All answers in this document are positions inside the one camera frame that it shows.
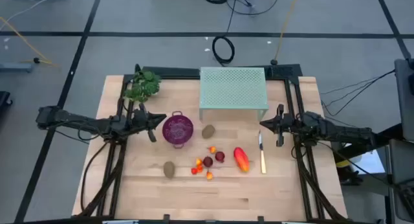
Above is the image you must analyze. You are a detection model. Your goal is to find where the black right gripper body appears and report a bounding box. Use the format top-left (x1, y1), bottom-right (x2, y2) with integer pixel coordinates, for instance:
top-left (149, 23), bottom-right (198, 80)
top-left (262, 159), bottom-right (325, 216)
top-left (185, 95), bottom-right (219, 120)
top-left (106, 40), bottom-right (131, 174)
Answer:
top-left (274, 103), bottom-right (300, 148)

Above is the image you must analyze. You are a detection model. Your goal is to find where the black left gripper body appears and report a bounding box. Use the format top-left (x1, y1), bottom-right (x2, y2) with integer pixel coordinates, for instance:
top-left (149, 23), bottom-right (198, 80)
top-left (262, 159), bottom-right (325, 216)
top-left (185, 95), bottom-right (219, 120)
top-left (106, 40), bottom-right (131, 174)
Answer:
top-left (131, 102), bottom-right (158, 143)

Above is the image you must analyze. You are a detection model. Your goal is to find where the purple plastic colander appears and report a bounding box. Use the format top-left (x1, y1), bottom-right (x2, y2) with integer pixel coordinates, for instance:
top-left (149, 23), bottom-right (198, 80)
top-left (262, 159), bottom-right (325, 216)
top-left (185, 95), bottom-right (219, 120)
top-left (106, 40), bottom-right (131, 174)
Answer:
top-left (161, 110), bottom-right (195, 150)

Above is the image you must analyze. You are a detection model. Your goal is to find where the knife with cream handle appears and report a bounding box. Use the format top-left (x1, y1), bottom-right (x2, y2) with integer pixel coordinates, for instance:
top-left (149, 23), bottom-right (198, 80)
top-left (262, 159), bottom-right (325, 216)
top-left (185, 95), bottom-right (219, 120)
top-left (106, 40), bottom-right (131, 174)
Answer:
top-left (257, 129), bottom-right (267, 175)

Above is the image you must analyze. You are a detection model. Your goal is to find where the red orange mango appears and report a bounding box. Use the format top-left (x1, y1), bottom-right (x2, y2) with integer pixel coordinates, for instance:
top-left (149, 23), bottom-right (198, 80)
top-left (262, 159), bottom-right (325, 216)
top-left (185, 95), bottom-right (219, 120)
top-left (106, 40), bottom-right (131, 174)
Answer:
top-left (233, 146), bottom-right (251, 174)

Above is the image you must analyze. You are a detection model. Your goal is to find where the brown kiwi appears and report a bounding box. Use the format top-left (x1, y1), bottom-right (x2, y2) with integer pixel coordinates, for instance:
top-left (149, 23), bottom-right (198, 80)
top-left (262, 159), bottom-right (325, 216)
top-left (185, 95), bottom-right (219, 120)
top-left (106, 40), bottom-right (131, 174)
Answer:
top-left (201, 124), bottom-right (217, 140)
top-left (162, 161), bottom-right (176, 179)

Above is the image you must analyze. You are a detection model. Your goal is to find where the green plant in white pot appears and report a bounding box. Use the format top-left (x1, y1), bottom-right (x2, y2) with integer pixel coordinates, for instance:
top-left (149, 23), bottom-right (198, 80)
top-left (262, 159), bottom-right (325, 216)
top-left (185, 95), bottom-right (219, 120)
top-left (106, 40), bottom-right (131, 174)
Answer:
top-left (123, 70), bottom-right (162, 104)

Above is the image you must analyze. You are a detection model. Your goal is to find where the green perforated metal shelf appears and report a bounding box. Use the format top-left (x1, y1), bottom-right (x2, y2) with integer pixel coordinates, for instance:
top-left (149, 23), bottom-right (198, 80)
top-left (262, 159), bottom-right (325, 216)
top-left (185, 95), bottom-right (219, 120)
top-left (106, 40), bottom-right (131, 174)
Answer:
top-left (199, 67), bottom-right (270, 122)

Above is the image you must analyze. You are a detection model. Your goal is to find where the white board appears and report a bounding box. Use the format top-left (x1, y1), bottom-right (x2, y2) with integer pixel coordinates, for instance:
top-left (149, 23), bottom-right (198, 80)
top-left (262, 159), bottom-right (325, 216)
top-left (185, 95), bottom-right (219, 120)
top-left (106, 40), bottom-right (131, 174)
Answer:
top-left (351, 149), bottom-right (386, 175)

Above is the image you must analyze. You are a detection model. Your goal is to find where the grey equipment cabinet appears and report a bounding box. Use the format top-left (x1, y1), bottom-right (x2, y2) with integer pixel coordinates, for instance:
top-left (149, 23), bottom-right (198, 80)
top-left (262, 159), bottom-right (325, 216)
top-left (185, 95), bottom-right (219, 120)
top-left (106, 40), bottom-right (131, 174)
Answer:
top-left (386, 139), bottom-right (414, 223)
top-left (393, 58), bottom-right (414, 142)

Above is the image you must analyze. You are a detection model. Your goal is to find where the grey table foot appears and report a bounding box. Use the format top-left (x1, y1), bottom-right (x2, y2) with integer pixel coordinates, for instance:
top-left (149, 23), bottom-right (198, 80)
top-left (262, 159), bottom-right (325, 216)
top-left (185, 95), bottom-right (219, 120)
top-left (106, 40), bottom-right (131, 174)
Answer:
top-left (0, 62), bottom-right (34, 73)

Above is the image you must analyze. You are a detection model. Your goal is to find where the black floor object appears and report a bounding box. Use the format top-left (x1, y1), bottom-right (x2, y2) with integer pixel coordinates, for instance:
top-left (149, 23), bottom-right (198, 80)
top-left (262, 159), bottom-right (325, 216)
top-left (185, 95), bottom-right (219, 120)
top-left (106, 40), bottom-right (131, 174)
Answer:
top-left (0, 91), bottom-right (13, 110)

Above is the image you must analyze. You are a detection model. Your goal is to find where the yellow hanging cable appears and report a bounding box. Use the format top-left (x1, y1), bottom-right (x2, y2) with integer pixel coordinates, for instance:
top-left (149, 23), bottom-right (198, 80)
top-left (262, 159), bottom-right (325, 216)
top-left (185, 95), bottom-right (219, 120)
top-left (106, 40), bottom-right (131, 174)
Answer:
top-left (270, 0), bottom-right (301, 66)

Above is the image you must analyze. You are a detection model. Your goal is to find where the coiled black floor cable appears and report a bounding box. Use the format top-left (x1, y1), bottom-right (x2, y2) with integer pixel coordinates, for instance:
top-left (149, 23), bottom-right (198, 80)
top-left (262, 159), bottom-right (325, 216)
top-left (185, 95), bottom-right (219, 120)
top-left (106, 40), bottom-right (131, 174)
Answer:
top-left (212, 35), bottom-right (236, 65)

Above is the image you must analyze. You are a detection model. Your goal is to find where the yellow floor cable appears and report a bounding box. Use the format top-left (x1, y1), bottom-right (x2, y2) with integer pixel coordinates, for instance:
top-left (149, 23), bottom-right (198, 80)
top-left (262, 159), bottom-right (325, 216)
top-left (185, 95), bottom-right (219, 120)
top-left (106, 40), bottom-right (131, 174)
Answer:
top-left (0, 16), bottom-right (61, 69)

